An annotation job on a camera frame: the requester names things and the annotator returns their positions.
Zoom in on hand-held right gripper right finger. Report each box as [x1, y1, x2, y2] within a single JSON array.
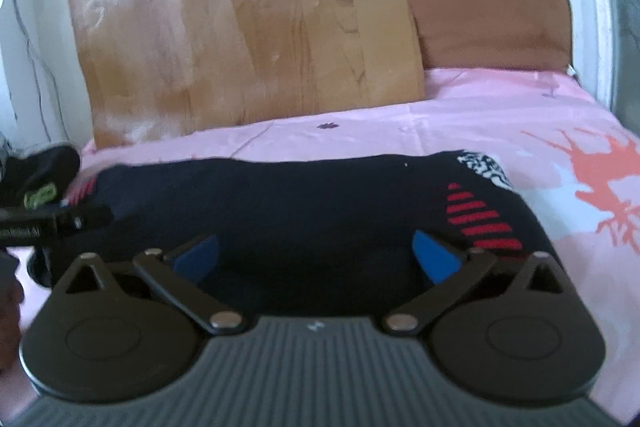
[[382, 229, 571, 335]]

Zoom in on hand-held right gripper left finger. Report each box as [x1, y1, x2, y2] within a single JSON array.
[[62, 234, 246, 335]]

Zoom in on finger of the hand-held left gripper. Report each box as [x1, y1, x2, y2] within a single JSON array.
[[52, 206, 115, 233]]

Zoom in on navy patterned knit garment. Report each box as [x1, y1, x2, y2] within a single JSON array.
[[42, 149, 555, 323]]

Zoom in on green ribbed cloth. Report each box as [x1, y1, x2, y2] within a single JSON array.
[[24, 184, 57, 209]]

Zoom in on black folded garment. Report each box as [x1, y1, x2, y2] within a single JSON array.
[[0, 145, 82, 214]]

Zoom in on pink printed bedsheet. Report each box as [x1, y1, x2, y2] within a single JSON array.
[[0, 67, 640, 427]]

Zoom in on wood pattern board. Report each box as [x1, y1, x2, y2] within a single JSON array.
[[62, 0, 428, 151]]

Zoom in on brown cushion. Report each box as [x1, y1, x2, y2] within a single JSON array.
[[402, 0, 574, 74]]

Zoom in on thin dark wall cable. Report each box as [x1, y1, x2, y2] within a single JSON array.
[[0, 0, 58, 145]]

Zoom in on white window frame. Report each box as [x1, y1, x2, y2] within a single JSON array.
[[547, 0, 640, 120]]

